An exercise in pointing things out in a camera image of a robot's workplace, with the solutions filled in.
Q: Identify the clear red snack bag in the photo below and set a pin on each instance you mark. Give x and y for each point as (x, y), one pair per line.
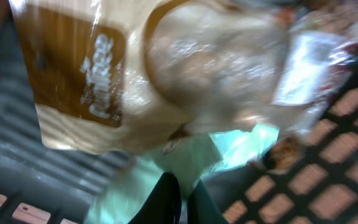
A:
(324, 42)

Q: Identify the beige brown pastry bag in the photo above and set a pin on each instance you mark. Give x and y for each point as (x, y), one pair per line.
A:
(132, 75)

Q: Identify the mint green wipes packet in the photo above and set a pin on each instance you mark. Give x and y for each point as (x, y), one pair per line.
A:
(187, 160)

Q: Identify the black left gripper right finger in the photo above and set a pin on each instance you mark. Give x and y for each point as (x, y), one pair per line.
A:
(201, 209)

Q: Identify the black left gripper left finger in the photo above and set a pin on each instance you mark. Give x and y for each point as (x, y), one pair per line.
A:
(163, 206)

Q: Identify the dark grey mesh basket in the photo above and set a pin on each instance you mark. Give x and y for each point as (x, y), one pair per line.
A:
(43, 185)

